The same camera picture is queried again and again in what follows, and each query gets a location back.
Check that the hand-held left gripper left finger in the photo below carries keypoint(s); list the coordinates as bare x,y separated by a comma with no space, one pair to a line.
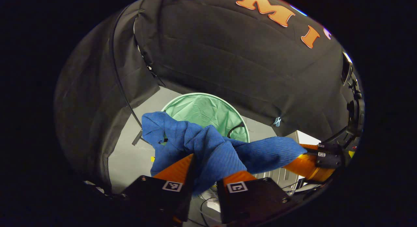
189,175

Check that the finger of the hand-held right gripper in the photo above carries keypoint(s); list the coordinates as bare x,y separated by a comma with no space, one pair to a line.
329,147
312,168

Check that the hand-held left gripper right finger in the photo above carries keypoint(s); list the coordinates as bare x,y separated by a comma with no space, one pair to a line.
254,201

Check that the green laundry hamper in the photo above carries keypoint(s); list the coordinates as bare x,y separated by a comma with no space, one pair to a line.
202,109

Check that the light blue clip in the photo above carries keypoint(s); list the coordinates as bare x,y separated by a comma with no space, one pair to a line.
277,121

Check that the plain black backdrop cloth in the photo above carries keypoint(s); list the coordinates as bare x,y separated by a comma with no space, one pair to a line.
91,106

